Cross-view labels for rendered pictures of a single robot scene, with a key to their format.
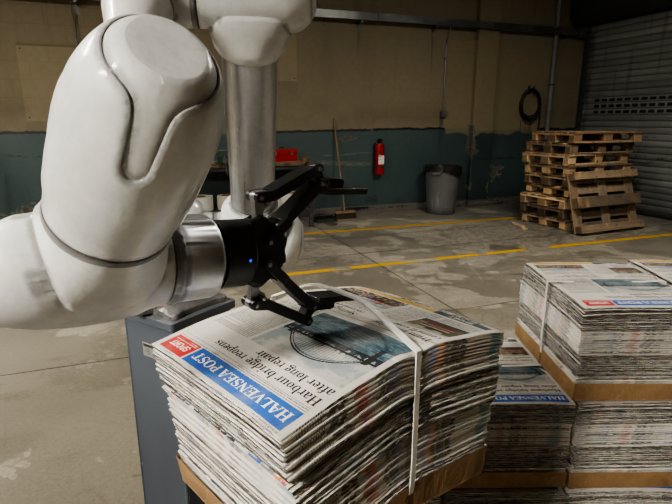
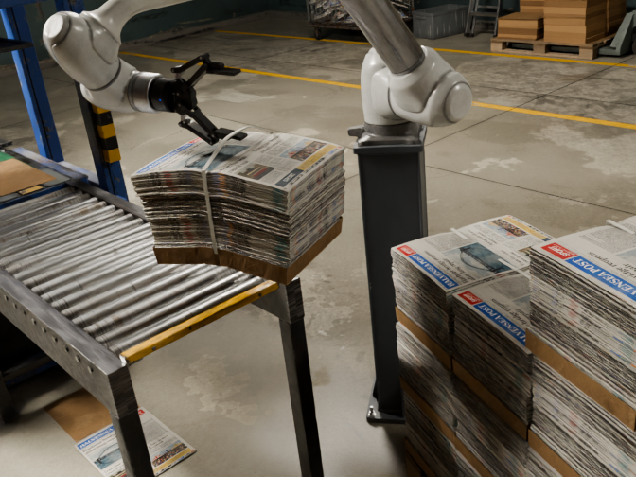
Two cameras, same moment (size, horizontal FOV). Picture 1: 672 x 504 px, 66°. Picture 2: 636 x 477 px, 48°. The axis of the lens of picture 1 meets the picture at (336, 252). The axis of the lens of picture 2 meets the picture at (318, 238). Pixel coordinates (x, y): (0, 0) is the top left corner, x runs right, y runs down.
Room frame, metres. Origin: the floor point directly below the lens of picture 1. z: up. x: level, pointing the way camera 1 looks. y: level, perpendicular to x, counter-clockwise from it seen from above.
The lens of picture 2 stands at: (0.30, -1.52, 1.66)
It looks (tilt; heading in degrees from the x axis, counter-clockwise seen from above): 25 degrees down; 71
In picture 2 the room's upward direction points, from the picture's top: 6 degrees counter-clockwise
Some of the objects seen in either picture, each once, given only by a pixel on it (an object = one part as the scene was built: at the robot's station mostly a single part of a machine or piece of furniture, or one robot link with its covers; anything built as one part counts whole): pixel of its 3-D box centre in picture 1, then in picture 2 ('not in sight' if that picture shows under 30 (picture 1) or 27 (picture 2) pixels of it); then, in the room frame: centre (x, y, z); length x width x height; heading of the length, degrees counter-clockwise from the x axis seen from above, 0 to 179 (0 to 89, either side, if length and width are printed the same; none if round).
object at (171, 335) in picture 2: not in sight; (205, 318); (0.51, -0.04, 0.81); 0.43 x 0.03 x 0.02; 20
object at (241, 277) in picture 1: (247, 251); (177, 96); (0.56, 0.10, 1.31); 0.09 x 0.07 x 0.08; 131
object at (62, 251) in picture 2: not in sight; (79, 249); (0.27, 0.65, 0.77); 0.47 x 0.05 x 0.05; 20
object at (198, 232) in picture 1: (186, 257); (150, 93); (0.51, 0.15, 1.31); 0.09 x 0.06 x 0.09; 41
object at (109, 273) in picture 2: not in sight; (118, 273); (0.36, 0.41, 0.77); 0.47 x 0.05 x 0.05; 20
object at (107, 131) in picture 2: not in sight; (99, 104); (0.47, 1.36, 1.05); 0.05 x 0.05 x 0.45; 20
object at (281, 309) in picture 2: not in sight; (163, 237); (0.53, 0.68, 0.74); 1.34 x 0.05 x 0.12; 110
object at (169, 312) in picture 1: (170, 295); (383, 127); (1.22, 0.41, 1.03); 0.22 x 0.18 x 0.06; 147
